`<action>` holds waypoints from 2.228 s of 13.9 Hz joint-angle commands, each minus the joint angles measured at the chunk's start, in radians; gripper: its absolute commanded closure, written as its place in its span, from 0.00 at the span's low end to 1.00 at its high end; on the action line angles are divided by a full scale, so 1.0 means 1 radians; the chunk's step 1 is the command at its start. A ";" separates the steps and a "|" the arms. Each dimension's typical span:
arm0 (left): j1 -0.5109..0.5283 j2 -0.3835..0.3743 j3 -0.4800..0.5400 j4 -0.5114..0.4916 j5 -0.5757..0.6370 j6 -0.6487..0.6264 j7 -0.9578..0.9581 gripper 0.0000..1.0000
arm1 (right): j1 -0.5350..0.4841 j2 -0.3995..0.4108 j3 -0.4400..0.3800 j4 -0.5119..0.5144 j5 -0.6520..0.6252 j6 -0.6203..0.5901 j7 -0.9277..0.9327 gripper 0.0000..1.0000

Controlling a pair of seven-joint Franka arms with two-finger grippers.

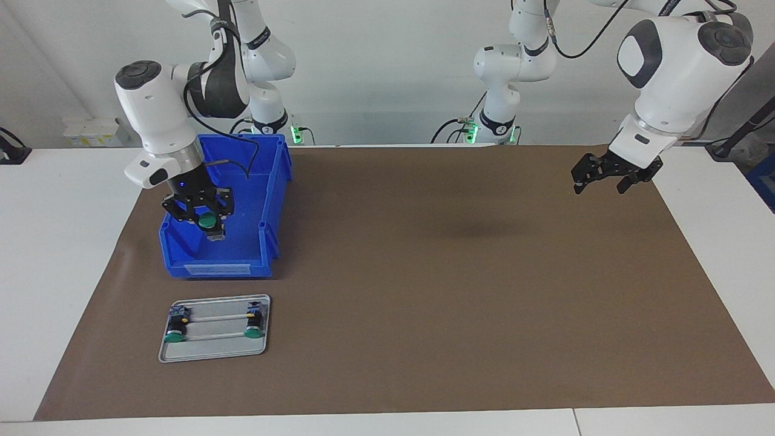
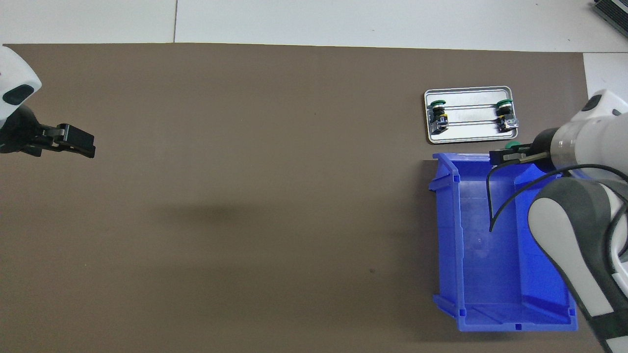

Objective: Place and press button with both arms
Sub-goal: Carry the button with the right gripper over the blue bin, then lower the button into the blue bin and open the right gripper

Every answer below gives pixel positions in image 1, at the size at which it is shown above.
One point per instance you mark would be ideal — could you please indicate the green push button switch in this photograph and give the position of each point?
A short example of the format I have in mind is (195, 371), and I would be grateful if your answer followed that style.
(175, 330)
(209, 221)
(254, 324)

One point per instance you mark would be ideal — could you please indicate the black stand pole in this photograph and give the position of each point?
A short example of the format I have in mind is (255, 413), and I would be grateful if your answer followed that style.
(742, 133)

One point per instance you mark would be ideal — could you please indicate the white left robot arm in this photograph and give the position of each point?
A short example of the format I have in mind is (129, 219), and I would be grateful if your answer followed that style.
(678, 72)

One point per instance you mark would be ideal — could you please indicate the grey metal tray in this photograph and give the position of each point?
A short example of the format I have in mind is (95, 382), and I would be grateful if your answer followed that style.
(218, 348)

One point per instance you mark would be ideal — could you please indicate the black clamp mount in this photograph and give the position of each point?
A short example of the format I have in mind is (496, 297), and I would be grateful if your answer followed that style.
(12, 152)

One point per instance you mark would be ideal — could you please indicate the blue crate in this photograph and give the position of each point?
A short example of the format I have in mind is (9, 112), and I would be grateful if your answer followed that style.
(764, 181)

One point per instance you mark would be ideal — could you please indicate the blue plastic storage bin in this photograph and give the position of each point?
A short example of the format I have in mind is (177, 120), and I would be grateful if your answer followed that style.
(248, 230)

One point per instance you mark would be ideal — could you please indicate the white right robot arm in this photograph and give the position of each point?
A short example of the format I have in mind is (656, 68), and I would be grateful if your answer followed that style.
(154, 115)

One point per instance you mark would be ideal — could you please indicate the white box with yellow labels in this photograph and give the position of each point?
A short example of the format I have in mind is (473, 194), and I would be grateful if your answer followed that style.
(91, 133)

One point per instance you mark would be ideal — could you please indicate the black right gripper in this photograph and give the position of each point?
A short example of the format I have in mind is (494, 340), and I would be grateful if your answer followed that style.
(191, 188)

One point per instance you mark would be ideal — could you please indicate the brown table mat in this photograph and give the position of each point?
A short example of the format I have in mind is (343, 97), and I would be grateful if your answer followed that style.
(454, 315)

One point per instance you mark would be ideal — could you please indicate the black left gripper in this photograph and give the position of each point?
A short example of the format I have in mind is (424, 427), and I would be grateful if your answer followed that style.
(629, 168)

